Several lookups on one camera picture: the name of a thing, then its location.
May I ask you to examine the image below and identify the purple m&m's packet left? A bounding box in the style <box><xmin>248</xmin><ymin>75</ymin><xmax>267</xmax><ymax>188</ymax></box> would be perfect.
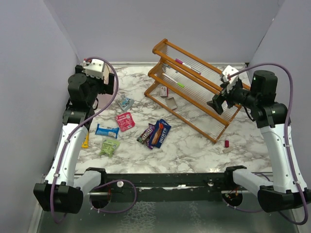
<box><xmin>137</xmin><ymin>123</ymin><xmax>155</xmax><ymax>144</ymax></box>

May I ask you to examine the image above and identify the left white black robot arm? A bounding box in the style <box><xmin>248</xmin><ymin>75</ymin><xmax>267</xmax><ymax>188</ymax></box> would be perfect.
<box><xmin>33</xmin><ymin>62</ymin><xmax>119</xmax><ymax>214</ymax></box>

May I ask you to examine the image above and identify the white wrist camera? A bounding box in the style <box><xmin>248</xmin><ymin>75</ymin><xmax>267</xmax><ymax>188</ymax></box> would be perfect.
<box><xmin>83</xmin><ymin>59</ymin><xmax>105</xmax><ymax>80</ymax></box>
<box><xmin>221</xmin><ymin>65</ymin><xmax>239</xmax><ymax>85</ymax></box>

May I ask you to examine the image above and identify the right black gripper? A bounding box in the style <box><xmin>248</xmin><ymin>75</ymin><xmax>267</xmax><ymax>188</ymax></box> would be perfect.
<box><xmin>207</xmin><ymin>78</ymin><xmax>259</xmax><ymax>114</ymax></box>

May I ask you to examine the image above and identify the purple m&m's packet right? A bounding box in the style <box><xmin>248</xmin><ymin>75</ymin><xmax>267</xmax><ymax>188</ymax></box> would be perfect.
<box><xmin>145</xmin><ymin>136</ymin><xmax>154</xmax><ymax>150</ymax></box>

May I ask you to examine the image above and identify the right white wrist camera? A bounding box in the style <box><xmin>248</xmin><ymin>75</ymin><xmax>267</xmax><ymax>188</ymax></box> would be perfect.
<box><xmin>221</xmin><ymin>65</ymin><xmax>239</xmax><ymax>85</ymax></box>

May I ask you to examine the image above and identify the grey blue snack packet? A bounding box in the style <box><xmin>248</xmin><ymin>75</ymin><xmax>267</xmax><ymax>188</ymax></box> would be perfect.
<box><xmin>118</xmin><ymin>97</ymin><xmax>135</xmax><ymax>112</ymax></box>

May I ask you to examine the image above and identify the green snack packet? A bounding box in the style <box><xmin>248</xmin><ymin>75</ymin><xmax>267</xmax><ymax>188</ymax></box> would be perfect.
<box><xmin>99</xmin><ymin>139</ymin><xmax>121</xmax><ymax>158</ymax></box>

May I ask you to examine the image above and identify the small red white box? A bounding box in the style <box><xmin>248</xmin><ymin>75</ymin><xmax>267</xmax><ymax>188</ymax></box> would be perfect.
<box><xmin>160</xmin><ymin>86</ymin><xmax>169</xmax><ymax>98</ymax></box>

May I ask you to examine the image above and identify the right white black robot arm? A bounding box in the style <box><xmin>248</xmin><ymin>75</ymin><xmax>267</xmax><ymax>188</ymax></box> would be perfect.
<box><xmin>207</xmin><ymin>66</ymin><xmax>311</xmax><ymax>213</ymax></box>

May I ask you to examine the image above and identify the pink marker pen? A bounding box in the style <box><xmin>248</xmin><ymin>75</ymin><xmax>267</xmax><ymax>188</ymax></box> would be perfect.
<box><xmin>175</xmin><ymin>58</ymin><xmax>201</xmax><ymax>75</ymax></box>

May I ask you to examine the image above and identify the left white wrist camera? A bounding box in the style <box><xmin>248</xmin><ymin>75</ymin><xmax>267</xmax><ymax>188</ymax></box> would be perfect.
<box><xmin>83</xmin><ymin>59</ymin><xmax>105</xmax><ymax>80</ymax></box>

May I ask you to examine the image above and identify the blue Burts chips bag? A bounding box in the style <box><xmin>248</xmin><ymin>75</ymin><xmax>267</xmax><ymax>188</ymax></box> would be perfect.
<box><xmin>151</xmin><ymin>119</ymin><xmax>171</xmax><ymax>149</ymax></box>

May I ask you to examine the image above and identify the blue white snack bar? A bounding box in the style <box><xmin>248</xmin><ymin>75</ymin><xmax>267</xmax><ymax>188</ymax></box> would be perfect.
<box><xmin>95</xmin><ymin>124</ymin><xmax>120</xmax><ymax>139</ymax></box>

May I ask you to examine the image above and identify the small beige block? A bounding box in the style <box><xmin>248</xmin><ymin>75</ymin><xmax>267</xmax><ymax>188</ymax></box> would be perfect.
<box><xmin>223</xmin><ymin>147</ymin><xmax>234</xmax><ymax>153</ymax></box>

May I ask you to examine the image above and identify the yellow m&m's packet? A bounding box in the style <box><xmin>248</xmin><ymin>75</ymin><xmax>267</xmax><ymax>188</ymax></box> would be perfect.
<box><xmin>82</xmin><ymin>133</ymin><xmax>89</xmax><ymax>149</ymax></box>

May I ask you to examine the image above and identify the pink paper bag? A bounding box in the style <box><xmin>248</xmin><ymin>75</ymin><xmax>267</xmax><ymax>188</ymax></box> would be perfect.
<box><xmin>97</xmin><ymin>64</ymin><xmax>114</xmax><ymax>109</ymax></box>

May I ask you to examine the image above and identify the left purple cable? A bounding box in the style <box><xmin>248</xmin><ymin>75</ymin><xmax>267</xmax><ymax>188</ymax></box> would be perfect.
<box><xmin>50</xmin><ymin>56</ymin><xmax>120</xmax><ymax>224</ymax></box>

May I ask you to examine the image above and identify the green tipped white pen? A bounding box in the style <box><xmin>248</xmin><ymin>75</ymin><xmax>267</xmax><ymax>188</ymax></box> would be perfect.
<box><xmin>162</xmin><ymin>73</ymin><xmax>185</xmax><ymax>88</ymax></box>

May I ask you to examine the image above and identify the wooden shelf rack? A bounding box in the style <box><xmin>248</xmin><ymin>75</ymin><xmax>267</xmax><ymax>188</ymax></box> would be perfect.
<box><xmin>144</xmin><ymin>39</ymin><xmax>241</xmax><ymax>143</ymax></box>

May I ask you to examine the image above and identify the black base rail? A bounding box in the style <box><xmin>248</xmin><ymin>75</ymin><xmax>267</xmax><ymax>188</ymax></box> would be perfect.
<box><xmin>85</xmin><ymin>166</ymin><xmax>248</xmax><ymax>202</ymax></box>

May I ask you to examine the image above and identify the pink snack packet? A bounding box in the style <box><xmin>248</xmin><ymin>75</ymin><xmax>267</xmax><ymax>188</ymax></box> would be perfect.
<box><xmin>115</xmin><ymin>112</ymin><xmax>135</xmax><ymax>132</ymax></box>

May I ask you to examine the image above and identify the purple m&m's packet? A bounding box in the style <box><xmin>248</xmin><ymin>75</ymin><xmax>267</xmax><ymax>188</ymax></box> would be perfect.
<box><xmin>145</xmin><ymin>136</ymin><xmax>154</xmax><ymax>150</ymax></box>
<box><xmin>137</xmin><ymin>123</ymin><xmax>155</xmax><ymax>144</ymax></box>

